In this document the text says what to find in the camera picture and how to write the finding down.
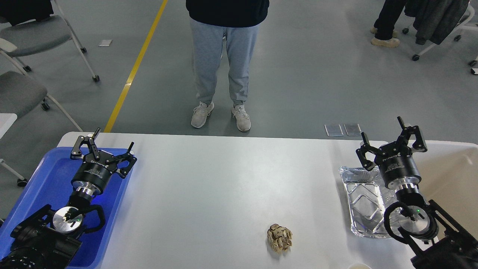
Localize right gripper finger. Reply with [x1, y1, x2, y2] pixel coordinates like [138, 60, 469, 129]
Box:
[397, 116, 428, 153]
[356, 133, 385, 171]

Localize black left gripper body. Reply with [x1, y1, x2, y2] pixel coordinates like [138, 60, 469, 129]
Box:
[71, 149, 122, 196]

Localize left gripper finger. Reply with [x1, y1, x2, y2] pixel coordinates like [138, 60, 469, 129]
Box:
[71, 128, 101, 160]
[109, 142, 137, 179]

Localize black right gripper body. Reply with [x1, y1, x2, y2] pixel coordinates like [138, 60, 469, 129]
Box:
[374, 142, 422, 190]

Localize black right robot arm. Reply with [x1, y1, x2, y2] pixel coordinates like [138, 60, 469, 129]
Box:
[356, 117, 478, 269]

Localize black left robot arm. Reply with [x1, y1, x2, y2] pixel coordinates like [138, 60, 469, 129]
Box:
[1, 130, 137, 269]

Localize right clear floor plate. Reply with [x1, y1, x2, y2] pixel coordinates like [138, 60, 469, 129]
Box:
[343, 124, 362, 136]

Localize clear floor plate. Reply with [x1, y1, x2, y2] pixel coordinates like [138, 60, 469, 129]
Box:
[324, 124, 344, 137]
[343, 124, 362, 136]

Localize left clear floor plate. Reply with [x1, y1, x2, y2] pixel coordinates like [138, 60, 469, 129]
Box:
[324, 124, 344, 137]

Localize beige plastic bin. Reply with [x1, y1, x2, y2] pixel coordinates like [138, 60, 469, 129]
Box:
[413, 140, 478, 238]

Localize blue plastic tray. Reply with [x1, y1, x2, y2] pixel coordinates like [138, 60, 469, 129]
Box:
[0, 147, 130, 269]

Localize aluminium foil tray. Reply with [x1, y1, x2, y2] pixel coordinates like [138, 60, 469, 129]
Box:
[339, 166, 396, 239]

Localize grey chair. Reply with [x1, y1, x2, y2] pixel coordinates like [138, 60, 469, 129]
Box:
[0, 49, 83, 132]
[1, 0, 100, 82]

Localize white cup rim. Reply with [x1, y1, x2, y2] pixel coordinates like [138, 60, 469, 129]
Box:
[347, 263, 372, 269]

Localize person in black trousers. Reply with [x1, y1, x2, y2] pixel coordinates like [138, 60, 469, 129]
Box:
[370, 0, 407, 48]

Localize crumpled brown paper ball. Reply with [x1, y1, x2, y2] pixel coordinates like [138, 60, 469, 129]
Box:
[267, 223, 293, 254]

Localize chair with dark jacket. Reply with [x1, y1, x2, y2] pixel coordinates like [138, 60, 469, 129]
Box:
[402, 0, 477, 61]

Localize grey chair upper left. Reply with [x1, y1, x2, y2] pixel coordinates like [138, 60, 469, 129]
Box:
[1, 0, 100, 82]

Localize person in grey sweatpants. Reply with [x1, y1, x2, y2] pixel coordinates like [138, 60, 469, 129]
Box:
[186, 0, 270, 132]

